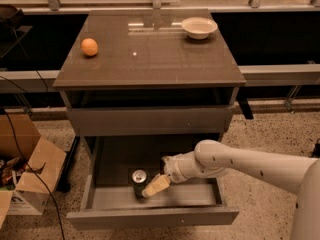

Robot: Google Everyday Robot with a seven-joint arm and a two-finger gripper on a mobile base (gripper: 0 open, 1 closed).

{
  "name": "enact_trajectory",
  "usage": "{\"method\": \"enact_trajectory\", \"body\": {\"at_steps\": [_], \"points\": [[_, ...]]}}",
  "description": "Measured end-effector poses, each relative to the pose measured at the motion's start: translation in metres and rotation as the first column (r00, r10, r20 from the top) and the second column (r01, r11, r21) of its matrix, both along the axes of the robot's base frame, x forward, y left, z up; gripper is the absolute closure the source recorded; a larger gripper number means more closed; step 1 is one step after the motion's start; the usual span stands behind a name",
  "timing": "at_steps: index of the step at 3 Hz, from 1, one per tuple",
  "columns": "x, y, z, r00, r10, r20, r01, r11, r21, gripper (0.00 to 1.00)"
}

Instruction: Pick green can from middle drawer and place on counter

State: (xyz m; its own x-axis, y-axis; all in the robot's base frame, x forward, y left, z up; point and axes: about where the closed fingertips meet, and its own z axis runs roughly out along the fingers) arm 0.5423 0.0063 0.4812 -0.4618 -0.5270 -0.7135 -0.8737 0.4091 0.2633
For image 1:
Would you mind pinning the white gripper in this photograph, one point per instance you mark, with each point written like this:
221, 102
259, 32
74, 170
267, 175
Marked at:
173, 167

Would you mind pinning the closed grey top drawer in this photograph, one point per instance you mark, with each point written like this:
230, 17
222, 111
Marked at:
154, 121

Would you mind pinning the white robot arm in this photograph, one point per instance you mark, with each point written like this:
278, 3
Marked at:
296, 174

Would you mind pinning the open grey middle drawer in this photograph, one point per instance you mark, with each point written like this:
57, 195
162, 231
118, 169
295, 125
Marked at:
109, 200

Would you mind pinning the cardboard box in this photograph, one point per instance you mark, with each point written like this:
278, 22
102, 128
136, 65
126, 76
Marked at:
20, 138

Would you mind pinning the grey drawer cabinet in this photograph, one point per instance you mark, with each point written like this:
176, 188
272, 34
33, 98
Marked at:
146, 60

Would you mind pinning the green soda can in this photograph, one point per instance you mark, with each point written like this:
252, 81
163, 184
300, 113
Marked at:
139, 179

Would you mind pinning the black device on shelf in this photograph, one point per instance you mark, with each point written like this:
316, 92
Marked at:
10, 20

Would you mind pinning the snack bags in box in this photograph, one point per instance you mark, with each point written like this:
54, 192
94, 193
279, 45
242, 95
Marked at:
11, 172

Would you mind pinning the black adapter with cables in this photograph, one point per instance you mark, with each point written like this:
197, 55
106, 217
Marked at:
316, 151

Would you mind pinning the orange fruit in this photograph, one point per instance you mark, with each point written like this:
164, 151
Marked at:
89, 47

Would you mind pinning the white bowl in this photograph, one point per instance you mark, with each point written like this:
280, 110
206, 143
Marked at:
199, 28

